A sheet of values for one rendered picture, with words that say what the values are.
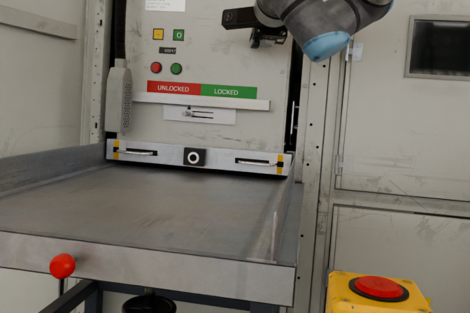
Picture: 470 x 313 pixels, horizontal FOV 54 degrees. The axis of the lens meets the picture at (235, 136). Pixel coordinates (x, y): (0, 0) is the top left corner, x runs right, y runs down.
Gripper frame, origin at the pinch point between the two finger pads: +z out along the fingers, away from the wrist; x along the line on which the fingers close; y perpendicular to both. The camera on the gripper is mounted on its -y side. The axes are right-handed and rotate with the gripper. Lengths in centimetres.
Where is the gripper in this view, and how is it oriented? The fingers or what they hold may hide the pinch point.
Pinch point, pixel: (250, 42)
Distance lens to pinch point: 128.2
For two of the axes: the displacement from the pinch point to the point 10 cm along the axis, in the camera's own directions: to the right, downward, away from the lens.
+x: 0.4, -9.8, 1.9
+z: -1.1, 1.8, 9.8
